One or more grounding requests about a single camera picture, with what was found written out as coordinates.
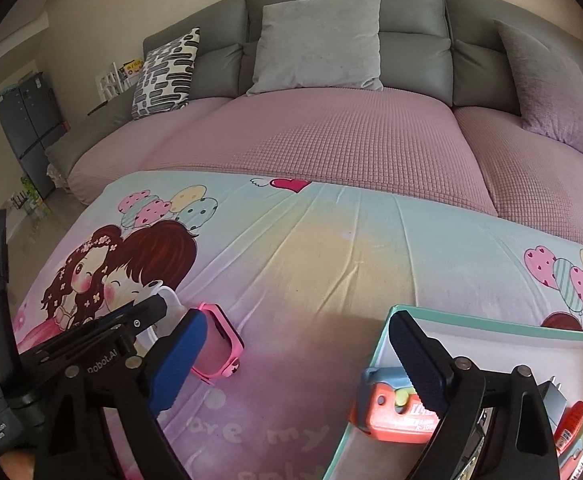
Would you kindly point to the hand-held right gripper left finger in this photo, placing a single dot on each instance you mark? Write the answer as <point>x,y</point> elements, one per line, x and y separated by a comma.
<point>181,360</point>

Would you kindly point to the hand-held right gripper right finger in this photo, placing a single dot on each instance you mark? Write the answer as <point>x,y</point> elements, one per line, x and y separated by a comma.
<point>419,360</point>

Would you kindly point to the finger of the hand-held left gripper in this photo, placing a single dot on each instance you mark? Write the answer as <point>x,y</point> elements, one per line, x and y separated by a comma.
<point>111,316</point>
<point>121,322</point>

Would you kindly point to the blue orange plastic case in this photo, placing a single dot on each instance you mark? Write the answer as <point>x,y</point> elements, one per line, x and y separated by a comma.
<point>386,410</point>

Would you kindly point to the teal cardboard box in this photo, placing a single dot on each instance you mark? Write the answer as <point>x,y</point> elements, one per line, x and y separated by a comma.
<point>521,345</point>

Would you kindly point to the white charger plug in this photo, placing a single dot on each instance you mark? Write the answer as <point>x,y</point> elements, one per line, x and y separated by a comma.
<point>554,402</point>

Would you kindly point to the red bottle with white cap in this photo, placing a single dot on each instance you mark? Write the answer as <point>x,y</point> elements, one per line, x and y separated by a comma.
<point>571,425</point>

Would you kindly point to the person's left hand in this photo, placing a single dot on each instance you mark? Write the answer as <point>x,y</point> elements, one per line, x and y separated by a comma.
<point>16,467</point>

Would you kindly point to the white lace covered stool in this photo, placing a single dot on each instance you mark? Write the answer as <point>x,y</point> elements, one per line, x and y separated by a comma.
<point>59,180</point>

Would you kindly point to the dark grey refrigerator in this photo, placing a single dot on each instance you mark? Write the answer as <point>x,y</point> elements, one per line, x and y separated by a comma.
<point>29,130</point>

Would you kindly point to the white small rack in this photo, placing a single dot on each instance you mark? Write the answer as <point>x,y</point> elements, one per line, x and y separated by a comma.
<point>107,87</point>

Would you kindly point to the pink sofa cover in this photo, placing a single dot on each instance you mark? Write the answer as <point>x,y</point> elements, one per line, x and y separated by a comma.
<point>346,135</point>

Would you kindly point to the black white patterned pillow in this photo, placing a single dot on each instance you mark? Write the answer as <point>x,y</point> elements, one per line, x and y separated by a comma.
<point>166,75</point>

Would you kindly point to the yellow books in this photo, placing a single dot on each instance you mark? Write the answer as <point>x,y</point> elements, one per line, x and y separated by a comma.
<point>131,69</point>

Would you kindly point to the grey purple pillow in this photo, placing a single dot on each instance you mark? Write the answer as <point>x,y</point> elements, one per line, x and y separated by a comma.
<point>546,90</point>

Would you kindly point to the light grey pillow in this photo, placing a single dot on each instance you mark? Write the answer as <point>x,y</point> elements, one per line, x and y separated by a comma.
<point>316,45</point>

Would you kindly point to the grey sofa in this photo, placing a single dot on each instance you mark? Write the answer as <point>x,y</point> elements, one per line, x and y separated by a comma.
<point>411,10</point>

